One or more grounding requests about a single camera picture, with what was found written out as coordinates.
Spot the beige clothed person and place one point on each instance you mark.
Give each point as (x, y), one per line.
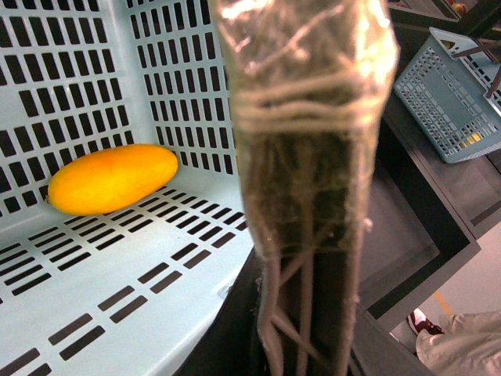
(470, 345)

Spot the yellow mango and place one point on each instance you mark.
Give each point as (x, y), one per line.
(109, 180)

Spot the light blue plastic basket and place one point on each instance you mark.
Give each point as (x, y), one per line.
(121, 222)

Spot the grey basket handle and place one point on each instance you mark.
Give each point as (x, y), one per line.
(308, 83)

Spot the white red shoe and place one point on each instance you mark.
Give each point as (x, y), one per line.
(418, 322)

